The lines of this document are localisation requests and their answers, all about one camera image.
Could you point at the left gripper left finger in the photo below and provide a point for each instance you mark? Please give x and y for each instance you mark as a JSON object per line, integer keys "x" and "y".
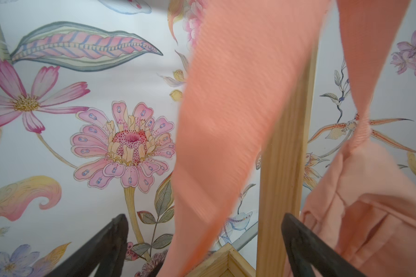
{"x": 104, "y": 254}

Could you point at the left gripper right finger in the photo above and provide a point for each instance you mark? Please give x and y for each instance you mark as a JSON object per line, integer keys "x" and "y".
{"x": 308, "y": 254}

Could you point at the wooden clothes rack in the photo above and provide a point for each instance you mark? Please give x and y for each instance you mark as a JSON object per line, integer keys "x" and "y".
{"x": 280, "y": 189}

